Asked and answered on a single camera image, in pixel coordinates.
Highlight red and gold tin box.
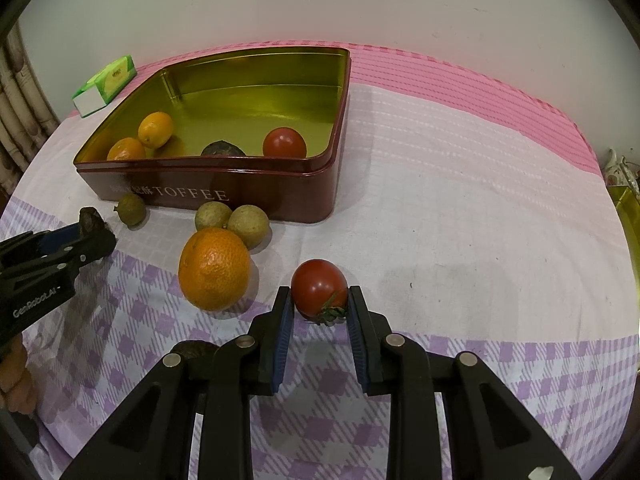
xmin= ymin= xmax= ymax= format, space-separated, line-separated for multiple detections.
xmin=73 ymin=46 xmax=352 ymax=223

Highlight brown longan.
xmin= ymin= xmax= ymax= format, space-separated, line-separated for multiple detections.
xmin=194 ymin=201 xmax=233 ymax=232
xmin=227 ymin=204 xmax=271 ymax=250
xmin=114 ymin=194 xmax=149 ymax=225

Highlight bamboo furniture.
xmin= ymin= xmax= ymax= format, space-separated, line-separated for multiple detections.
xmin=0 ymin=35 xmax=61 ymax=201

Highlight person's left hand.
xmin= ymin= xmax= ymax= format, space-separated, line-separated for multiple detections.
xmin=0 ymin=337 xmax=38 ymax=413

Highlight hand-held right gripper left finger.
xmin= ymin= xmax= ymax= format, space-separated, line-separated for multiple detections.
xmin=60 ymin=286 xmax=295 ymax=480

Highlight yellow orange kumquat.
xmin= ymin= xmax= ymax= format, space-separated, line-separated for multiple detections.
xmin=137 ymin=111 xmax=175 ymax=149

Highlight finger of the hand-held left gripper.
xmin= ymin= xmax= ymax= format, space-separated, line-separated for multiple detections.
xmin=0 ymin=224 xmax=83 ymax=261
xmin=0 ymin=230 xmax=117 ymax=291

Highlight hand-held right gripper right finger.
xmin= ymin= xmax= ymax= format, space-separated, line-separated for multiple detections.
xmin=347 ymin=286 xmax=583 ymax=480

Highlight large orange mandarin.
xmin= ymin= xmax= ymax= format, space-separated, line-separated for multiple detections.
xmin=178 ymin=227 xmax=251 ymax=312

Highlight green tissue box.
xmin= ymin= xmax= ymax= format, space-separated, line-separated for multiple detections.
xmin=71 ymin=54 xmax=137 ymax=118

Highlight small orange mandarin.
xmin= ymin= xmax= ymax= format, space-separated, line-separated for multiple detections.
xmin=106 ymin=137 xmax=147 ymax=162

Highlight white ornament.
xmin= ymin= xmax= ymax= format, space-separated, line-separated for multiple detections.
xmin=602 ymin=149 xmax=637 ymax=188

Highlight gold tin lid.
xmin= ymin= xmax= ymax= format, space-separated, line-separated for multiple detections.
xmin=607 ymin=185 xmax=640 ymax=291

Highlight large dark water chestnut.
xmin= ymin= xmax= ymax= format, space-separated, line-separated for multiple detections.
xmin=172 ymin=340 xmax=221 ymax=361

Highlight red tomato with stem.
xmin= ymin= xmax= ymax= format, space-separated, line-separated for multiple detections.
xmin=291 ymin=258 xmax=349 ymax=325

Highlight small dark water chestnut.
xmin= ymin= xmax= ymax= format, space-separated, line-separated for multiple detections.
xmin=80 ymin=207 xmax=108 ymax=235

